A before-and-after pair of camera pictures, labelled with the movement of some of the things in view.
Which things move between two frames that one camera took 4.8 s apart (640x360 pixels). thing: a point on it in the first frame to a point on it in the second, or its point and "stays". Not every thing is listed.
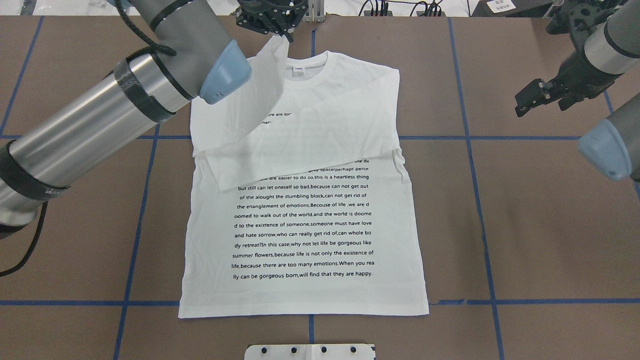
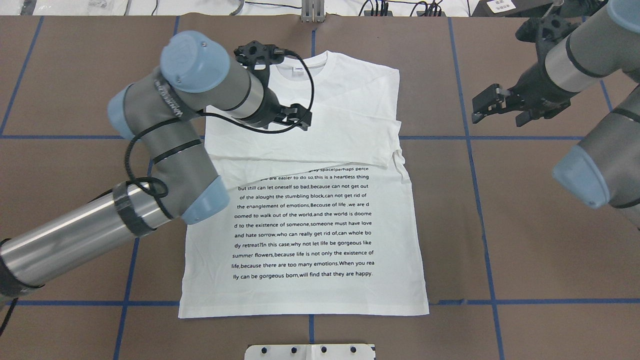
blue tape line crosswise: x=439 y=138 stays
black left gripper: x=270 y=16 to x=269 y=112
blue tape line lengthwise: x=475 y=187 stays
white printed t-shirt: x=300 y=205 stays
